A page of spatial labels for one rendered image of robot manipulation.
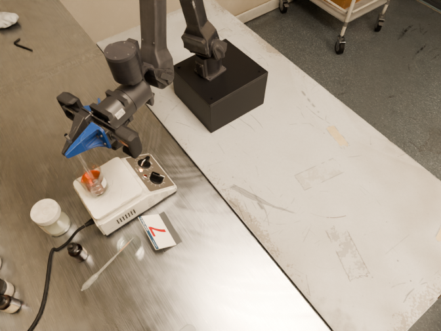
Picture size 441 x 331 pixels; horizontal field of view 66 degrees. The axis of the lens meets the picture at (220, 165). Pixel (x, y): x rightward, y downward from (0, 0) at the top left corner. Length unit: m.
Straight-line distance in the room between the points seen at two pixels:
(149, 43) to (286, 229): 0.51
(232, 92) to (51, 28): 0.77
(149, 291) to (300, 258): 0.34
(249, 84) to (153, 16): 0.35
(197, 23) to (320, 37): 2.13
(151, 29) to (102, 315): 0.58
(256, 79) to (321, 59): 1.78
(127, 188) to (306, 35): 2.32
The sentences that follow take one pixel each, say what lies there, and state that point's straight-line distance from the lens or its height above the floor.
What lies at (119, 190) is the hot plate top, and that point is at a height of 0.99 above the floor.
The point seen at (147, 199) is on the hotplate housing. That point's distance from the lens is 0.80.
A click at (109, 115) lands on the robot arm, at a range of 0.65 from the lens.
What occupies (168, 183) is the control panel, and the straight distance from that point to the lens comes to 0.84.
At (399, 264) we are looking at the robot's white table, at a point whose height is 0.90.
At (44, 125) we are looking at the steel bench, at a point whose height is 0.90.
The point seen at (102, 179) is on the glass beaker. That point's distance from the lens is 0.75.
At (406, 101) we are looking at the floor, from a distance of 2.60.
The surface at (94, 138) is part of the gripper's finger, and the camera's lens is 0.67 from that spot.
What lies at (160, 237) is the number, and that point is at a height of 0.92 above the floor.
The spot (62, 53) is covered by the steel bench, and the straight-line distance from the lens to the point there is 1.31.
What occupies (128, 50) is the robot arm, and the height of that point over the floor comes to 1.26.
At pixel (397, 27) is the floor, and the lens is 3.22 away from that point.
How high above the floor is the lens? 1.65
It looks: 57 degrees down
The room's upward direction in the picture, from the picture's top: straight up
